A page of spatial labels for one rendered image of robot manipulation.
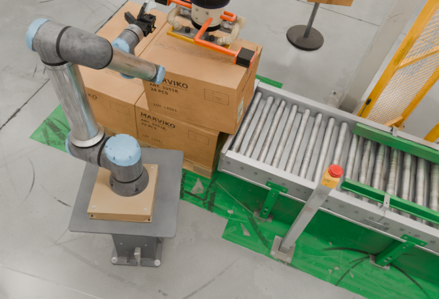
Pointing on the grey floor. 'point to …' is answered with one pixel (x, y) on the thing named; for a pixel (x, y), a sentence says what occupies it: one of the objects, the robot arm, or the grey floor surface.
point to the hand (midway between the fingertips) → (151, 8)
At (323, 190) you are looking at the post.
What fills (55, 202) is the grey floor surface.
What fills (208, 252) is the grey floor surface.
